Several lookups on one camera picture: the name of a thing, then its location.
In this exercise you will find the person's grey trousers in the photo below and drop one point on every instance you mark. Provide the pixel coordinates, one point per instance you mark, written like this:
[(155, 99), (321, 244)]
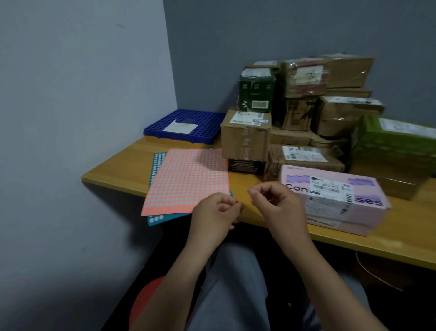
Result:
[(235, 290)]

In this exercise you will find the blue plastic grid pallet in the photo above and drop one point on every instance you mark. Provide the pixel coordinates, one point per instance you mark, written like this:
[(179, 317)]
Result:
[(204, 119)]

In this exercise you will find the person's left hand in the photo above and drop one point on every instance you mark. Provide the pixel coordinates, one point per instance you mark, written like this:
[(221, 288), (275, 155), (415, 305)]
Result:
[(211, 221)]

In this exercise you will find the red stool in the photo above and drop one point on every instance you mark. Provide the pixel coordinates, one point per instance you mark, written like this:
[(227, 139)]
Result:
[(146, 296)]

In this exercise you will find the white paper note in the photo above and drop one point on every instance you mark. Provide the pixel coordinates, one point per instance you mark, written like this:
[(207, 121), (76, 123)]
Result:
[(178, 128)]

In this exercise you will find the pile of brown parcels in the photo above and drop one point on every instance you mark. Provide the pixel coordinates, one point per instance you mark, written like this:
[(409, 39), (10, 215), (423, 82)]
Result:
[(347, 71)]

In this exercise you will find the dark green box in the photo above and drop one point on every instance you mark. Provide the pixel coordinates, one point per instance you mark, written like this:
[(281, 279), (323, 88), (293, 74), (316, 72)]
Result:
[(255, 92)]

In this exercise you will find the teal sticker sheet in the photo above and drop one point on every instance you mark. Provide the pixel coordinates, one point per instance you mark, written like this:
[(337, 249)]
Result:
[(157, 167)]

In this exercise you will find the large pink box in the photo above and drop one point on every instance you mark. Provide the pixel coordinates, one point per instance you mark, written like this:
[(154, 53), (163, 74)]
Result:
[(340, 211)]

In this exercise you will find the person's right hand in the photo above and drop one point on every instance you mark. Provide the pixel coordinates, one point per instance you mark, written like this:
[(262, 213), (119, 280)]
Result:
[(282, 215)]

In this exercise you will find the pink dot sticker sheet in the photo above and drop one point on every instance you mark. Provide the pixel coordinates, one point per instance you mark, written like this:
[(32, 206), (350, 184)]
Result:
[(187, 177)]

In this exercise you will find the black and pink box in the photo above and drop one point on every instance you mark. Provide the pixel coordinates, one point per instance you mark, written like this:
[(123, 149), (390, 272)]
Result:
[(247, 167)]

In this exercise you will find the person's left forearm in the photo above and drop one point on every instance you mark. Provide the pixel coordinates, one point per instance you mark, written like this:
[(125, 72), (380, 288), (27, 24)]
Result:
[(170, 293)]

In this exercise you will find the brown box with blue-marked label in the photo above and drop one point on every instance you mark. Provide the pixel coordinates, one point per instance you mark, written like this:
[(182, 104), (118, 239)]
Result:
[(245, 143)]

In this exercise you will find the person's right forearm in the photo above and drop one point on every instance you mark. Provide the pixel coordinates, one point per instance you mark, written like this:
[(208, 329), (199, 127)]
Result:
[(333, 296)]

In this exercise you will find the light green parcel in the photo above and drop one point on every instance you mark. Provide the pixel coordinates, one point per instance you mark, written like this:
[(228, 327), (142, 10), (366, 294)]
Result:
[(391, 146)]

